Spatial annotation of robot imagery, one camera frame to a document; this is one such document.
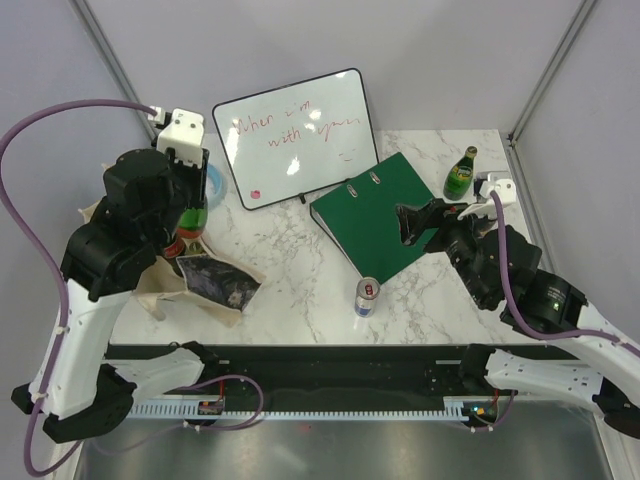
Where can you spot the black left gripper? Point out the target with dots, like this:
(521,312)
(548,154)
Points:
(198,175)

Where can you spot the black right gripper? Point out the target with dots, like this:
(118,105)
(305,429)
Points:
(437,213)

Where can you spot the green Perrier bottle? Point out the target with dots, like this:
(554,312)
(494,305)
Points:
(460,176)
(193,221)

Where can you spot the cola bottle red cap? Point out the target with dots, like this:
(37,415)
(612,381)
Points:
(175,249)

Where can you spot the beige canvas tote bag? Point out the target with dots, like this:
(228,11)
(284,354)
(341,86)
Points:
(220,285)

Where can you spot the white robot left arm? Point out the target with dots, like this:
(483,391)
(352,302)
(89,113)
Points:
(87,395)

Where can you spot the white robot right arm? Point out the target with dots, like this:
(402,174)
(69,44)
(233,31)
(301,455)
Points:
(501,266)

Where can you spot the silver blue energy drink can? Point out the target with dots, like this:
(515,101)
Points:
(367,292)

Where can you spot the small white whiteboard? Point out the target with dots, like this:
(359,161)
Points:
(291,141)

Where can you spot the green ring binder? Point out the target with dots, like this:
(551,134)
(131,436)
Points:
(360,217)

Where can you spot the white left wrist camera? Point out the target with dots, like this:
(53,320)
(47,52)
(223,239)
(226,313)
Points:
(182,131)

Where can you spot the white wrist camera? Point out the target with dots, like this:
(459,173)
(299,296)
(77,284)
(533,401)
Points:
(182,131)
(485,184)

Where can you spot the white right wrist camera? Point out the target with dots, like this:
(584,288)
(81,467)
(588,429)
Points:
(485,184)

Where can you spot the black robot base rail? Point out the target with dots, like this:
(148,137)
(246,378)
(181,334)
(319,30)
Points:
(354,377)

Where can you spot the left aluminium frame post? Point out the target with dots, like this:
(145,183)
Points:
(107,53)

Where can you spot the aluminium frame post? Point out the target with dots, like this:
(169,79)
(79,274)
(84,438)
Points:
(107,53)
(560,54)

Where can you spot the white slotted cable duct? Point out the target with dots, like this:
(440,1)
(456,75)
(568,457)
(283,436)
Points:
(199,409)

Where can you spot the right aluminium frame post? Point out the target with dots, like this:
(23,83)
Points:
(560,54)

